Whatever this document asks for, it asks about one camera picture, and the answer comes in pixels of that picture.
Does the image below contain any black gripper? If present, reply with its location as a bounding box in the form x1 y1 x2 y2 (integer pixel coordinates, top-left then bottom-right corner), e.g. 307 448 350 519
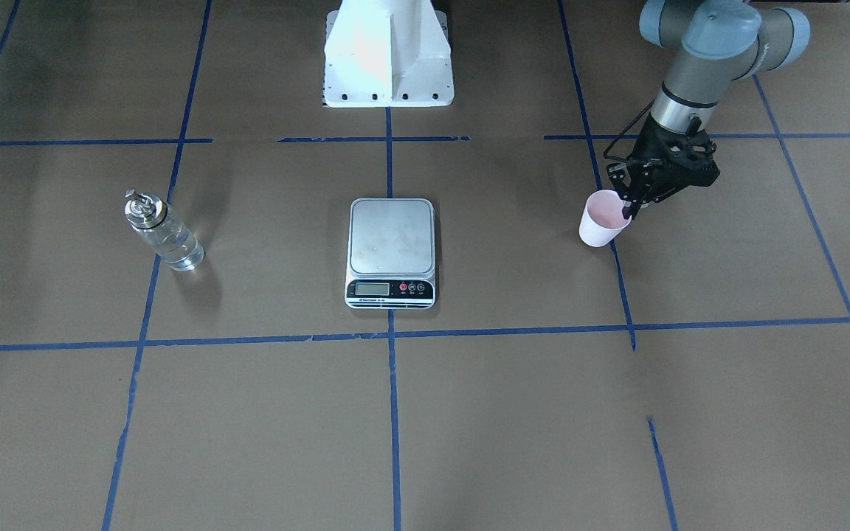
605 118 721 221

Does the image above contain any pink plastic cup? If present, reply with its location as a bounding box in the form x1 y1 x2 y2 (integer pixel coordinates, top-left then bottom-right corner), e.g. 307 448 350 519
578 190 631 248

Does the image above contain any clear glass sauce bottle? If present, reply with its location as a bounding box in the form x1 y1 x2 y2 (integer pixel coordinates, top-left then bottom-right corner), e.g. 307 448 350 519
122 188 204 271

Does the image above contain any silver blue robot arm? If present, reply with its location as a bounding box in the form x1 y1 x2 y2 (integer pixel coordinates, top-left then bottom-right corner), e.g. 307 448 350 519
604 1 812 221

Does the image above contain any silver digital kitchen scale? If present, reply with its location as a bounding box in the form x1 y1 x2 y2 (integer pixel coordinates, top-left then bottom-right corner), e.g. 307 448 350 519
344 198 438 310

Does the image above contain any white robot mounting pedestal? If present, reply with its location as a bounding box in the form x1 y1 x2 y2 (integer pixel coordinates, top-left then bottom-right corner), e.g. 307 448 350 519
322 1 455 108

